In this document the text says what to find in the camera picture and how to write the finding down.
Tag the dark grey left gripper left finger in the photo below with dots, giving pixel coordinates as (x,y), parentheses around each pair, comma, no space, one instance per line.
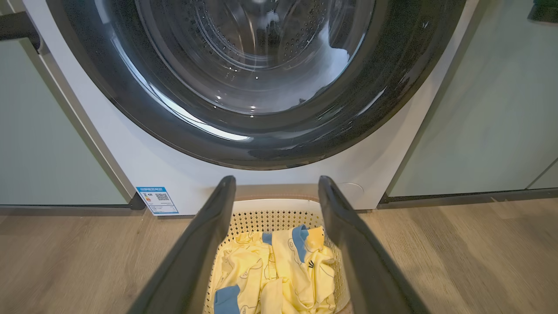
(187,261)

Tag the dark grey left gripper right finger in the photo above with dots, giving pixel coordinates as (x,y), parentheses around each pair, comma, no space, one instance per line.
(366,261)

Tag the yellow pajama garment blue cuffs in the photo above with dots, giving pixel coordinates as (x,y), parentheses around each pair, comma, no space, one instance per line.
(305,270)
(244,270)

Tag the dark round washing machine door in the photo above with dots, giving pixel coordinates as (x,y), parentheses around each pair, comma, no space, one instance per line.
(261,144)

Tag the white front-load washing machine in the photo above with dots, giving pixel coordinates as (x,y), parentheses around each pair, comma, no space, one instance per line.
(174,174)

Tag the cream perforated laundry basket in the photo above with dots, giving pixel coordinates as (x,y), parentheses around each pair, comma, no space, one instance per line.
(270,217)

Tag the blue energy label sticker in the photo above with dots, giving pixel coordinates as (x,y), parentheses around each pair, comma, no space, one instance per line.
(157,200)

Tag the round white filter cover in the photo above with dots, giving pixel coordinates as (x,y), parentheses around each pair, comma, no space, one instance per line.
(351,194)

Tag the dark cabinet kickboard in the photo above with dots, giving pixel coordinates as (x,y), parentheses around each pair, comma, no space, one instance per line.
(436,198)

